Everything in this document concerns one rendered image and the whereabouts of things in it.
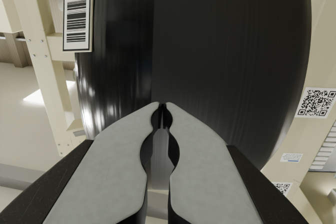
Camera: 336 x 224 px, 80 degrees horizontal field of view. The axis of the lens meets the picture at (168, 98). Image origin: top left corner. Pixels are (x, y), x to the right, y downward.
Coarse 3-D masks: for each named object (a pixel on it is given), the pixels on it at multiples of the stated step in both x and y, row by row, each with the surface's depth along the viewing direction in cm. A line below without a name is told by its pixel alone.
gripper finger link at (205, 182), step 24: (168, 120) 11; (192, 120) 10; (168, 144) 10; (192, 144) 9; (216, 144) 9; (192, 168) 7; (216, 168) 7; (168, 192) 7; (192, 192) 7; (216, 192) 7; (240, 192) 7; (168, 216) 7; (192, 216) 6; (216, 216) 6; (240, 216) 6
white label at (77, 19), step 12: (72, 0) 21; (84, 0) 21; (72, 12) 21; (84, 12) 21; (72, 24) 22; (84, 24) 21; (72, 36) 22; (84, 36) 21; (72, 48) 22; (84, 48) 21
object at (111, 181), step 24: (120, 120) 10; (144, 120) 10; (96, 144) 8; (120, 144) 8; (144, 144) 9; (96, 168) 7; (120, 168) 7; (144, 168) 7; (72, 192) 6; (96, 192) 6; (120, 192) 6; (144, 192) 6; (48, 216) 6; (72, 216) 6; (96, 216) 6; (120, 216) 6; (144, 216) 7
